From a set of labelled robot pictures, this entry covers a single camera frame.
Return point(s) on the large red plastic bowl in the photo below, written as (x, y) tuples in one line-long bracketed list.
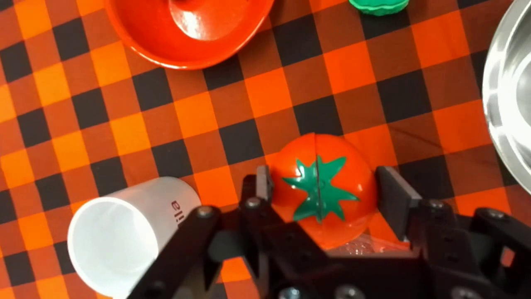
[(188, 27)]

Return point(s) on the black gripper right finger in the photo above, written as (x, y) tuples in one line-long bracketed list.
[(397, 201)]

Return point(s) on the orange toy tomato green stem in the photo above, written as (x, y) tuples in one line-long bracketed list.
[(326, 183)]

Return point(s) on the silver metal basin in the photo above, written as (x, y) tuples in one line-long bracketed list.
[(512, 100)]

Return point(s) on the green toy broccoli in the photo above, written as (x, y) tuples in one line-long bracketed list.
[(379, 4)]

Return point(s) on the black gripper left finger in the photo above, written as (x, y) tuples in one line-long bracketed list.
[(263, 185)]

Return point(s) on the white plastic measuring cup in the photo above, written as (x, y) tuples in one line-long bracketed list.
[(118, 238)]

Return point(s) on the orange black checkered tablecloth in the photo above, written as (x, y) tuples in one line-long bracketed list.
[(233, 110)]

